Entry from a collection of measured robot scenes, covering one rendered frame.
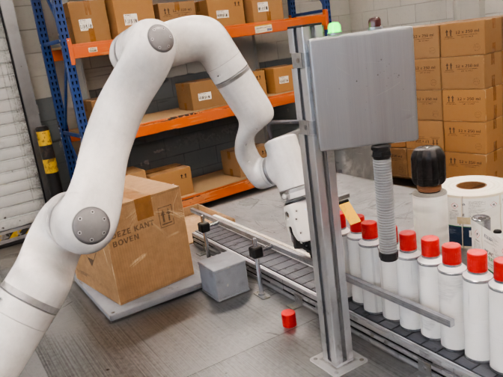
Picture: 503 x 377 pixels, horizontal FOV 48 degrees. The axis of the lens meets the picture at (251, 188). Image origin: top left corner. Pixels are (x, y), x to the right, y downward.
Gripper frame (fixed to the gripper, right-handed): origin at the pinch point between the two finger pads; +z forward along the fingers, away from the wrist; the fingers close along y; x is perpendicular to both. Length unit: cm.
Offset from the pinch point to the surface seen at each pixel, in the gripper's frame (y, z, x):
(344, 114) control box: -14, -27, -44
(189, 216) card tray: 7, -22, 92
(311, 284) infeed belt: -2.6, 5.7, 2.6
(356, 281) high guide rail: -4.6, 5.0, -18.8
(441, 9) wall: 423, -160, 278
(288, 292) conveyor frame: -4.9, 7.0, 10.7
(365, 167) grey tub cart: 172, -22, 175
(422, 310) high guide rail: -4.6, 11.3, -35.8
